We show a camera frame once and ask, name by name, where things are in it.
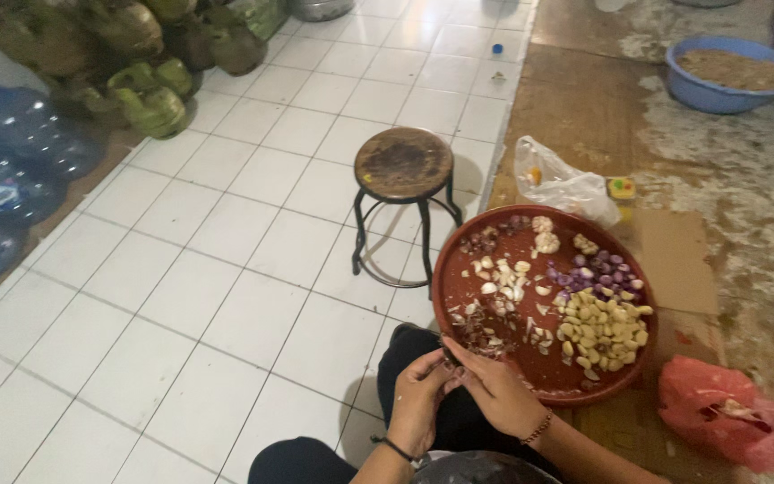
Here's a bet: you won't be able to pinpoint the small yellow packet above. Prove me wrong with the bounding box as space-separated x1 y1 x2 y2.
607 176 637 201

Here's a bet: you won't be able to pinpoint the group of blue water gallons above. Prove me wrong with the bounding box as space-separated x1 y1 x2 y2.
0 67 107 297

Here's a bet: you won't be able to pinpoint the pile of peeled garlic cloves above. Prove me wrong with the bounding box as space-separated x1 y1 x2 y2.
552 288 655 383

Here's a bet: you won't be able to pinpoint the person's right hand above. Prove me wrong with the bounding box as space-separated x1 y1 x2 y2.
441 335 552 441

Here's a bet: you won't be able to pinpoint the black hair tie wristband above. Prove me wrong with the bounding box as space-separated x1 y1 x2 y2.
370 434 421 465

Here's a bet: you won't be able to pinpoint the person's left hand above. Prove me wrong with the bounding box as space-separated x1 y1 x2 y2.
386 347 462 460

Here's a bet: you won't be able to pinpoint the pile of unpeeled garlic cloves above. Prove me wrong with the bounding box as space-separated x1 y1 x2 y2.
470 255 553 303

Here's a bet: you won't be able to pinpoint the red plastic bag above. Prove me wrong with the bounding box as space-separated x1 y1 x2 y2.
658 355 774 475

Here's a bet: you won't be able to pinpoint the clear plastic bag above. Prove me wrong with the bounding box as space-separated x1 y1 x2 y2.
513 135 622 228

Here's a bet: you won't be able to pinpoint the brown beaded bracelet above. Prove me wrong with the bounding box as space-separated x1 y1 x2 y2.
520 409 555 446

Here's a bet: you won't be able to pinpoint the round wooden metal-legged stool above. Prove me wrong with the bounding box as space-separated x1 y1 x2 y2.
351 126 464 301

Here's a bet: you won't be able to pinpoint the flat brown cardboard sheet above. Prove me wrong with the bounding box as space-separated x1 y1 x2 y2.
607 207 721 317

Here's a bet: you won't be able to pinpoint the cluster of unpeeled dark shallots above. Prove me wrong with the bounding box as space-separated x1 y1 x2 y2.
458 215 533 256

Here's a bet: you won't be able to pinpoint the pile of dry peel scraps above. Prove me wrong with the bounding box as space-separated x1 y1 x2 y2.
447 300 556 359

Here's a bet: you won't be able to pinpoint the round red-brown tray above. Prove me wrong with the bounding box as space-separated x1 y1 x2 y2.
431 204 659 408

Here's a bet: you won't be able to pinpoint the blue plastic basin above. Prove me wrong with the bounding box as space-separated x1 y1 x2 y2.
664 35 774 116

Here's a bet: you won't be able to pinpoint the pile of peeled purple shallots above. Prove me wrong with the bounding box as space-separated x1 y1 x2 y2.
546 249 646 301

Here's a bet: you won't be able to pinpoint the metal pot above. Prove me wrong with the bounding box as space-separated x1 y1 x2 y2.
288 0 357 23

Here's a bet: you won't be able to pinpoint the person's black trousers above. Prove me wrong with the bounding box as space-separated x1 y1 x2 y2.
247 323 566 484

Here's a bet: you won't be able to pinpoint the heap of green coconuts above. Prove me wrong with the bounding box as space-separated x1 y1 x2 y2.
0 0 288 141

